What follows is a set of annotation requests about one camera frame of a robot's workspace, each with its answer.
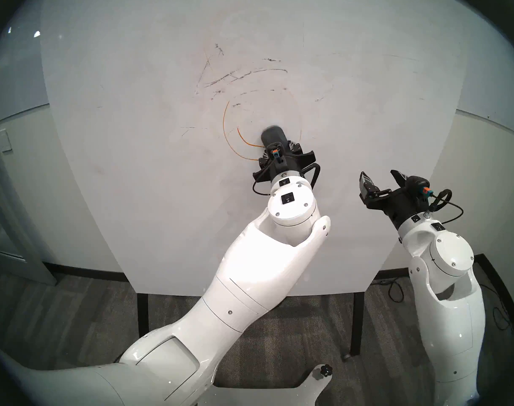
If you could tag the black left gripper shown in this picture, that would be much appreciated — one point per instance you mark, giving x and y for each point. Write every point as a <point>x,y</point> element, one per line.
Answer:
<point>287,168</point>

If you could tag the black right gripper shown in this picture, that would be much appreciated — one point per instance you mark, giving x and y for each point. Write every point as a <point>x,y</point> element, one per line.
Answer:
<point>396,206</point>

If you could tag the dark grey whiteboard eraser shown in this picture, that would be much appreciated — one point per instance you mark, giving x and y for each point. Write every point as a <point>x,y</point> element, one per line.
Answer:
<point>274,136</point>

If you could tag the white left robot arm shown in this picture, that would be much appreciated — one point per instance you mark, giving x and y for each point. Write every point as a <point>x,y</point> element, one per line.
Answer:
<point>248,282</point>

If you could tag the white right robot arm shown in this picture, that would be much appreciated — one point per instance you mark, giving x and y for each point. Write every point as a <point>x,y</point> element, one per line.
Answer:
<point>447,291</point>

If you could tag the large white whiteboard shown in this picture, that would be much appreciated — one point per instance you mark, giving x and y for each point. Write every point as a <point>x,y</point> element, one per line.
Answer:
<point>155,113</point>

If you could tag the black table leg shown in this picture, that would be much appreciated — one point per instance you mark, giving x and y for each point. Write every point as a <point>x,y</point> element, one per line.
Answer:
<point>357,325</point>
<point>143,314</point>

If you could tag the black star knob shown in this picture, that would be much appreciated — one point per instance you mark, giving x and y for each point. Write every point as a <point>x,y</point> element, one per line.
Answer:
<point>326,370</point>

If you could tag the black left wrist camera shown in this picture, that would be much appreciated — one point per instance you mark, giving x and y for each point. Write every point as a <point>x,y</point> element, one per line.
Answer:
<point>276,152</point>

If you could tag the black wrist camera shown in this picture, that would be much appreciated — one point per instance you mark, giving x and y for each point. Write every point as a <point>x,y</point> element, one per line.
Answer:
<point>276,152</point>
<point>417,186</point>

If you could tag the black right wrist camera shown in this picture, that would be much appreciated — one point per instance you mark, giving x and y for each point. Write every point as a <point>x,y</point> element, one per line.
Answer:
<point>417,186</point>

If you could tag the wall glass board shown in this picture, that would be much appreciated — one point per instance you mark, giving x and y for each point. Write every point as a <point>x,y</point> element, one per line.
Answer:
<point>489,83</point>
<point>17,71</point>

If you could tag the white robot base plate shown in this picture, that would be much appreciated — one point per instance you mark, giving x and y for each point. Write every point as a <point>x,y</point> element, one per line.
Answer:
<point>290,394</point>

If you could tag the glass door with grey frame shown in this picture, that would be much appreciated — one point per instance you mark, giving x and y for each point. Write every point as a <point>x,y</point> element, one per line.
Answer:
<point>11,223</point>

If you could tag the white wall light switch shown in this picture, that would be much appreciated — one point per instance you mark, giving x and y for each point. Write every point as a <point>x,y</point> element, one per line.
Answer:
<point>4,141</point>

